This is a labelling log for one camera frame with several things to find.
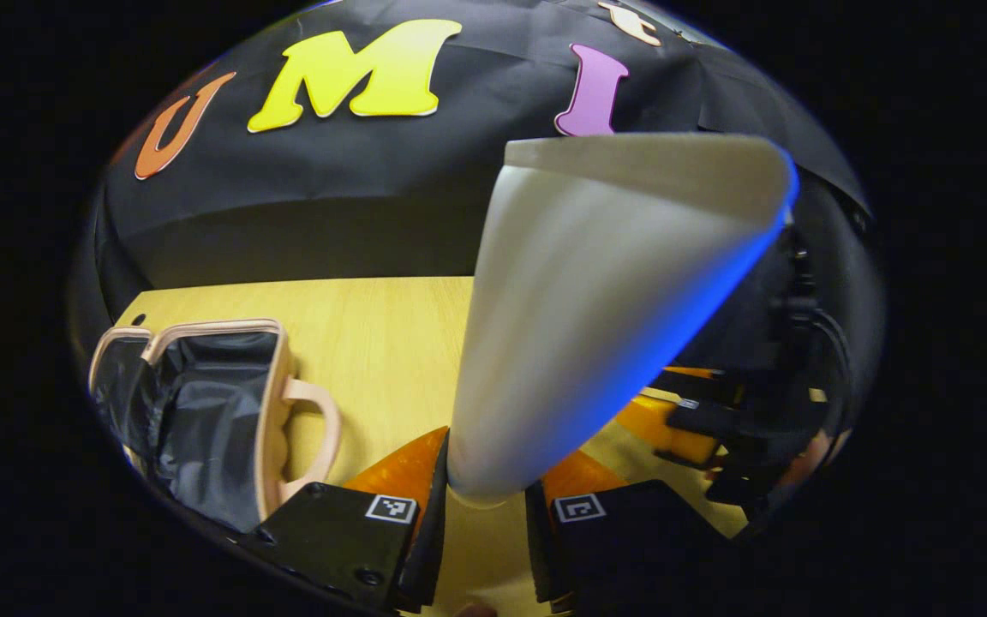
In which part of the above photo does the white squeeze tube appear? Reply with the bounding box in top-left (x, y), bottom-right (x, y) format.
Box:
top-left (446, 133), bottom-right (800, 506)

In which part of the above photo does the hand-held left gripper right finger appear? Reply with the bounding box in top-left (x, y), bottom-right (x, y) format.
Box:
top-left (525, 450), bottom-right (739, 614)

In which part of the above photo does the black backdrop cloth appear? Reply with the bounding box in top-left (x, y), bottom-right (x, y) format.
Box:
top-left (69, 0), bottom-right (876, 344)

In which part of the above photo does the beige pink suitcase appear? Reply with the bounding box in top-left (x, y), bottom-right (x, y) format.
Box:
top-left (89, 319), bottom-right (342, 534)

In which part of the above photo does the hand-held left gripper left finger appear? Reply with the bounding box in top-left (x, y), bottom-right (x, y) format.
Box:
top-left (245, 426), bottom-right (452, 614)

